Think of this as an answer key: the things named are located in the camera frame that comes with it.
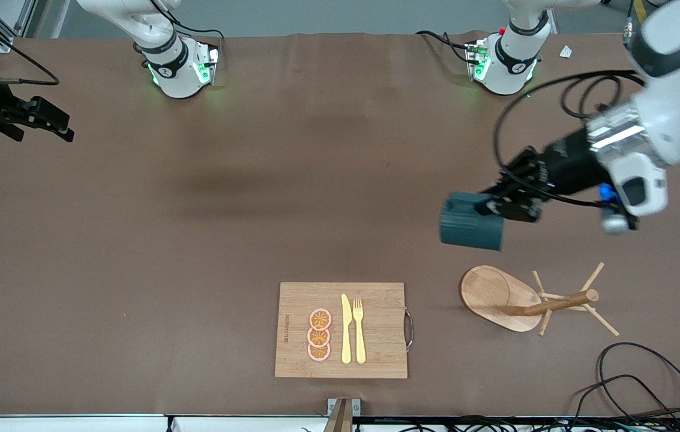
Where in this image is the black base power cable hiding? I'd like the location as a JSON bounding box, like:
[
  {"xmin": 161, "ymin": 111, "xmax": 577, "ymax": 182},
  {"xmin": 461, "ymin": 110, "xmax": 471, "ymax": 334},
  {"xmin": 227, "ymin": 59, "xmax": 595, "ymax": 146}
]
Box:
[
  {"xmin": 415, "ymin": 30, "xmax": 472, "ymax": 64},
  {"xmin": 148, "ymin": 0, "xmax": 224, "ymax": 58}
]

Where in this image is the bamboo cutting board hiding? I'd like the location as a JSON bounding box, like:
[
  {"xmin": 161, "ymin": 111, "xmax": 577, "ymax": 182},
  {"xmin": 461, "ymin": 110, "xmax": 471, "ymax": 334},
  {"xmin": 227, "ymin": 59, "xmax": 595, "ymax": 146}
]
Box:
[{"xmin": 274, "ymin": 282, "xmax": 414, "ymax": 379}]

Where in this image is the black loose cable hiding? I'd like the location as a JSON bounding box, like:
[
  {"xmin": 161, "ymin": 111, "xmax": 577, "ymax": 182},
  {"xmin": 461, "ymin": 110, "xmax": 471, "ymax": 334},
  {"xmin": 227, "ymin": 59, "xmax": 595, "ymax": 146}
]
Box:
[
  {"xmin": 568, "ymin": 374, "xmax": 679, "ymax": 430},
  {"xmin": 597, "ymin": 342, "xmax": 680, "ymax": 428}
]

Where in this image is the metal bracket with brown post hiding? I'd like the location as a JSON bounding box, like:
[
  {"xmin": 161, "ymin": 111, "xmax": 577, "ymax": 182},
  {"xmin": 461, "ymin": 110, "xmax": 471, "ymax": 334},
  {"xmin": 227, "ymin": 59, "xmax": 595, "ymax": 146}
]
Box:
[{"xmin": 325, "ymin": 398, "xmax": 361, "ymax": 432}]

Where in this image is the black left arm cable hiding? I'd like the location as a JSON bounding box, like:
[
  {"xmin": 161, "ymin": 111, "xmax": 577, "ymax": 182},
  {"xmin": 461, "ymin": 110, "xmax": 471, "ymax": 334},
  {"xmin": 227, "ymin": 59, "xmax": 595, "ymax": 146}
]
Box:
[{"xmin": 492, "ymin": 69, "xmax": 646, "ymax": 208}]

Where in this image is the white table edge strip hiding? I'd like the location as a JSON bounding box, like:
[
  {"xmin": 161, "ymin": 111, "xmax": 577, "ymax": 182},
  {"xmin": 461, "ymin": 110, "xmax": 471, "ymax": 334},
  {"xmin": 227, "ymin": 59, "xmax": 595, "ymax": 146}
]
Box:
[{"xmin": 0, "ymin": 414, "xmax": 331, "ymax": 432}]

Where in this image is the teal cup yellow inside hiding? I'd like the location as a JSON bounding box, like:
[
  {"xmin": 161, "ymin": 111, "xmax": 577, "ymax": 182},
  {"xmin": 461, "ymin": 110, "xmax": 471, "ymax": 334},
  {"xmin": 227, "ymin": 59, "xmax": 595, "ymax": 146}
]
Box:
[{"xmin": 439, "ymin": 192, "xmax": 505, "ymax": 251}]

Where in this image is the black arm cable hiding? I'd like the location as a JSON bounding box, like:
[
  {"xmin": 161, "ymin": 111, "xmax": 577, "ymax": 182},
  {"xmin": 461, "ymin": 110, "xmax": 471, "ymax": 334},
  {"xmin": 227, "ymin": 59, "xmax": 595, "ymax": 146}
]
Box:
[
  {"xmin": 0, "ymin": 36, "xmax": 59, "ymax": 86},
  {"xmin": 492, "ymin": 69, "xmax": 646, "ymax": 208}
]

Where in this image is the yellow plastic knife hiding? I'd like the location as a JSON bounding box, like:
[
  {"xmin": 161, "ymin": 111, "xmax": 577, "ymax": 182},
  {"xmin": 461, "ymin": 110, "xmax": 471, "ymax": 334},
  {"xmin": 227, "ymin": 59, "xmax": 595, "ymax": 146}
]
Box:
[{"xmin": 341, "ymin": 293, "xmax": 353, "ymax": 365}]

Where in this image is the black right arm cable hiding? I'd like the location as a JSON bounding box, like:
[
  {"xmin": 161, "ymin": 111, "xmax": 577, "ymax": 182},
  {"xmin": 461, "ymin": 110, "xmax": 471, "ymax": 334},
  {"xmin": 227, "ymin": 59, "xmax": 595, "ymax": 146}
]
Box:
[{"xmin": 0, "ymin": 36, "xmax": 59, "ymax": 86}]

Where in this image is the wooden cup rack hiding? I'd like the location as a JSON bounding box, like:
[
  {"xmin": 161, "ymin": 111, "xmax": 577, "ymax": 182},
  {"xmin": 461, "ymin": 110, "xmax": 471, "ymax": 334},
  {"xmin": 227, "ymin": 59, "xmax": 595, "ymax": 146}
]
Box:
[{"xmin": 460, "ymin": 262, "xmax": 621, "ymax": 338}]

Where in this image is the black cable bundle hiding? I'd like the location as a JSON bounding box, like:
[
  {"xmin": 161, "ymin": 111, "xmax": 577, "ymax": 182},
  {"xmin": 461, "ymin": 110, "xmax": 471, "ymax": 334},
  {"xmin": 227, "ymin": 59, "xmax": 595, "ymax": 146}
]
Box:
[{"xmin": 355, "ymin": 416, "xmax": 680, "ymax": 432}]

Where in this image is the brown table cover mat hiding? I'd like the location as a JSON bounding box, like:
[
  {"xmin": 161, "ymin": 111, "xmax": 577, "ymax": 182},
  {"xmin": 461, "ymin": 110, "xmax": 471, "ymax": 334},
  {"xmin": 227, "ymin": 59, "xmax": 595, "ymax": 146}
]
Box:
[{"xmin": 0, "ymin": 31, "xmax": 680, "ymax": 418}]

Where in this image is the yellow plastic fork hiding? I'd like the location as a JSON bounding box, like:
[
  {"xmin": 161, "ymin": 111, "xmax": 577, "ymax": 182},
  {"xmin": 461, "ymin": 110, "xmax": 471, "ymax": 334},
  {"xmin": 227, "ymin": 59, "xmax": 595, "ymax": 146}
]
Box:
[{"xmin": 352, "ymin": 298, "xmax": 367, "ymax": 365}]

